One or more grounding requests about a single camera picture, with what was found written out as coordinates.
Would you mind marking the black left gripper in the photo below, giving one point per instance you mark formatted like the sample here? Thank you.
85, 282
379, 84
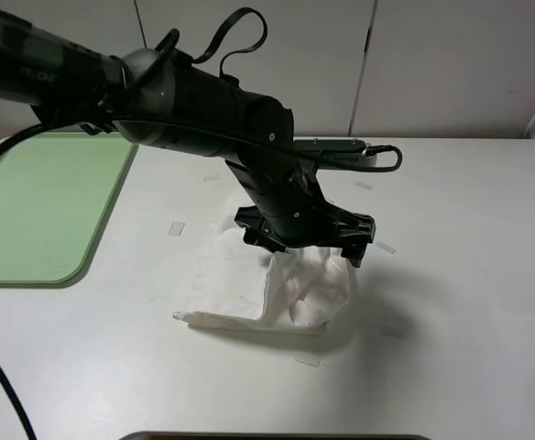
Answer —
327, 226

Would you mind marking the white short sleeve shirt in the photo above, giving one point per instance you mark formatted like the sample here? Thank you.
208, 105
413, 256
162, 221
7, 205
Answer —
240, 287

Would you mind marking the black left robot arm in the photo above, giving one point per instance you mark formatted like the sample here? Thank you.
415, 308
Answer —
160, 98

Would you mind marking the green plastic tray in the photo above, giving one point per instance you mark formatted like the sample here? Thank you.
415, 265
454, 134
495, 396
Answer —
57, 192

